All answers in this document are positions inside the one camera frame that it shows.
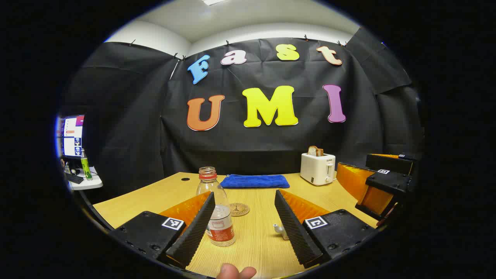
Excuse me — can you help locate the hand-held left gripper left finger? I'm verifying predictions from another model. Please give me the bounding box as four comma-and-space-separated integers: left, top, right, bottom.
110, 191, 216, 270

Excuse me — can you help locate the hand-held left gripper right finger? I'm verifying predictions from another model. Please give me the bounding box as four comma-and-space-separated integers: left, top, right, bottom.
274, 189, 378, 269

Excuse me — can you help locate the white ceramic teacup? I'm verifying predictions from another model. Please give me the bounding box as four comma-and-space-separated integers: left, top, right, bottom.
273, 223, 289, 241

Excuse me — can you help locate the clear plastic water bottle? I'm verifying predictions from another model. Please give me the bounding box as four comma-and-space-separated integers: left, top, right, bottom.
196, 167, 236, 247

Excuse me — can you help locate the round wooden coaster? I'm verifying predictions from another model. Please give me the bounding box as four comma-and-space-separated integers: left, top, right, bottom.
229, 203, 250, 217

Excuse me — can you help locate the green bottle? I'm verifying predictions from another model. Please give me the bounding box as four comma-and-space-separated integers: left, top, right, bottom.
80, 149, 93, 181

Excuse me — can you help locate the blue towel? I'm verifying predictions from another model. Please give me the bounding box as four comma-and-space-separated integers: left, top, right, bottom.
220, 174, 290, 189

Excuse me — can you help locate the white toaster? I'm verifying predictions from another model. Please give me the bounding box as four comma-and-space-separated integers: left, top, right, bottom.
300, 152, 337, 186

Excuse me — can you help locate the white side table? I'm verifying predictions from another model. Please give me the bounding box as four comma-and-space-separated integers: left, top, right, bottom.
64, 166, 103, 191

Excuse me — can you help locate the black backdrop cloth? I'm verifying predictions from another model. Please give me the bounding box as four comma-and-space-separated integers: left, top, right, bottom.
62, 27, 425, 202

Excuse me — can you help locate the computer monitor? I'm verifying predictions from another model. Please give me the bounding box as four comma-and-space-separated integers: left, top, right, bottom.
57, 114, 85, 159

